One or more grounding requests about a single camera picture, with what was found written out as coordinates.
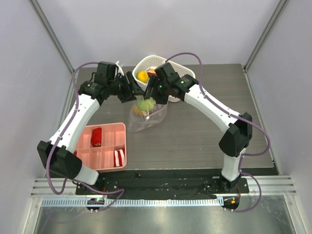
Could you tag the red plush fake food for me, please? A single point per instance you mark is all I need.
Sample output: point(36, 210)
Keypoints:
point(96, 137)

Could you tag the white perforated plastic basket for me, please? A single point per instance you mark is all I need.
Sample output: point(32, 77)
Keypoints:
point(151, 65)

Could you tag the slotted grey cable duct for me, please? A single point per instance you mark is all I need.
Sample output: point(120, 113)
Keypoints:
point(99, 202)

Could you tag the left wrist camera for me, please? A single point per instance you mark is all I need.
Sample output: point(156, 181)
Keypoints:
point(106, 71)

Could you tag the aluminium corner post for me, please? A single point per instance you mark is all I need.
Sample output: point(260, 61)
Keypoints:
point(280, 7)
point(50, 32)

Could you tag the left aluminium corner post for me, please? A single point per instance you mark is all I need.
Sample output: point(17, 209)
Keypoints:
point(50, 32)

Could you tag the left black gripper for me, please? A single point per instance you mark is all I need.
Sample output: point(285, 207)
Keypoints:
point(132, 89)

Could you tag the green fake lettuce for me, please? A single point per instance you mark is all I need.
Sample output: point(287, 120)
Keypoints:
point(146, 104)

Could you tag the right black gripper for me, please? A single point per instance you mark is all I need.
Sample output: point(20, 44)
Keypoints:
point(154, 88)

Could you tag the orange fake fruit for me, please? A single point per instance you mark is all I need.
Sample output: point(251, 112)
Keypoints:
point(137, 111)

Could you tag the pink divided organizer tray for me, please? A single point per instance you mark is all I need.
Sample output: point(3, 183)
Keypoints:
point(101, 158)

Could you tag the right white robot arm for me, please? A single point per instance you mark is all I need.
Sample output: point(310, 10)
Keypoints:
point(237, 134)

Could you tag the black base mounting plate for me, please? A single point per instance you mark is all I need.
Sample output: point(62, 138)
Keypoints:
point(170, 186)

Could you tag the aluminium front rail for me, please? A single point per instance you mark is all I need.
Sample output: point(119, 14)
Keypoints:
point(266, 185)

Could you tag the clear pink zip top bag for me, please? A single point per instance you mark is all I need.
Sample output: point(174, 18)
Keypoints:
point(148, 119)

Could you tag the right aluminium corner post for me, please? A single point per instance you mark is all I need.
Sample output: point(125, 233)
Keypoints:
point(280, 7)

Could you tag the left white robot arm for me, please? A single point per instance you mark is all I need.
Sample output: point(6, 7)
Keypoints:
point(57, 154)

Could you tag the red white striped fake food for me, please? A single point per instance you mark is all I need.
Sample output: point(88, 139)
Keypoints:
point(119, 158)

